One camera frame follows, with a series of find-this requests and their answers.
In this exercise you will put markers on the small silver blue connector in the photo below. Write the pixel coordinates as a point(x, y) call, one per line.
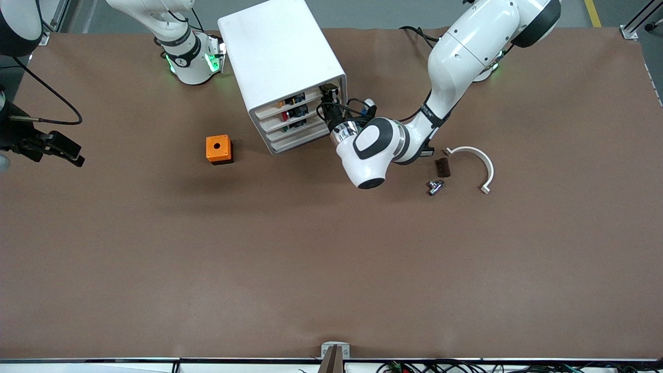
point(435, 187)

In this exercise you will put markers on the red push button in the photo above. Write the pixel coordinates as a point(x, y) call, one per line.
point(285, 117)

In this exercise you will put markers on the white drawer holding green button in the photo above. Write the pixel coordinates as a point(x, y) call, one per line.
point(318, 120)

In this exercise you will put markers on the white curved bracket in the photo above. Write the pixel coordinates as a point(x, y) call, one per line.
point(481, 158)

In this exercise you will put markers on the grey metal bracket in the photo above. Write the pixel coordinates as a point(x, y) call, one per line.
point(326, 347)

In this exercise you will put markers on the white empty drawer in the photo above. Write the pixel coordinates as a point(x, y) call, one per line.
point(305, 138)

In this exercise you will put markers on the orange box with round hole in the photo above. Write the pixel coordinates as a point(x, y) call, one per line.
point(218, 149)

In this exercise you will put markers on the white table edge rail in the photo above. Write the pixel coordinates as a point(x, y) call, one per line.
point(103, 366)

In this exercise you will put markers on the yellow mushroom push button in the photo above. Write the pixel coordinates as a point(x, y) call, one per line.
point(283, 103)

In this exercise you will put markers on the brown terminal block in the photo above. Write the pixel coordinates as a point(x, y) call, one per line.
point(444, 167)

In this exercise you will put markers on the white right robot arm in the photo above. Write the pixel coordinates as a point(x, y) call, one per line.
point(191, 67)

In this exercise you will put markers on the green push button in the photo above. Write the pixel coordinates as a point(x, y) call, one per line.
point(286, 129)

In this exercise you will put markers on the brown table mat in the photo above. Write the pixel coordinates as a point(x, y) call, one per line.
point(331, 259)

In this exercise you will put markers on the white drawer holding red button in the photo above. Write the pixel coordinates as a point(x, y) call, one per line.
point(316, 109)

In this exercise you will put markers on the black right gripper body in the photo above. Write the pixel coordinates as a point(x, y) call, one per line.
point(22, 138)

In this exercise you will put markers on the brown wedge post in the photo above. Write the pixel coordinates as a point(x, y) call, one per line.
point(331, 362)

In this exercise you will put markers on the aluminium frame profile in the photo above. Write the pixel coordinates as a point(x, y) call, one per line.
point(639, 23)
point(54, 18)

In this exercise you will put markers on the black push button white cap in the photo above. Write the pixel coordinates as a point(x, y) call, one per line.
point(429, 152)

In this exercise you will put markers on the white drawer cabinet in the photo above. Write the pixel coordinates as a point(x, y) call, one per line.
point(279, 52)

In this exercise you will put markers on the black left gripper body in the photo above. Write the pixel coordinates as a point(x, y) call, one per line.
point(332, 119)

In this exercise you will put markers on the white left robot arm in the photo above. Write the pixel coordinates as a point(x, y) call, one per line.
point(466, 52)

